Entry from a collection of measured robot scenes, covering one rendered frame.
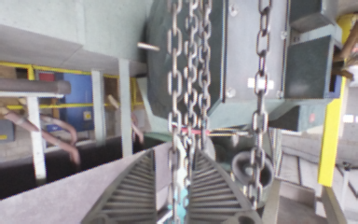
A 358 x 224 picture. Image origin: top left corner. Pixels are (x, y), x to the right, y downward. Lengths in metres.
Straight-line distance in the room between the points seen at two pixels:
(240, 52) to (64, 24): 0.49
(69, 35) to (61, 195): 0.51
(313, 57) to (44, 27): 0.66
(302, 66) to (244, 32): 0.17
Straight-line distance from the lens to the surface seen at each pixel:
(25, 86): 0.51
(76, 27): 0.57
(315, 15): 0.46
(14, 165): 0.97
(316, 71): 0.41
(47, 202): 0.65
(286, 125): 0.58
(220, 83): 0.25
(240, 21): 0.30
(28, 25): 0.55
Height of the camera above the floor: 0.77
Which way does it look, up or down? 6 degrees up
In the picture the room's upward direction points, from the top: 180 degrees counter-clockwise
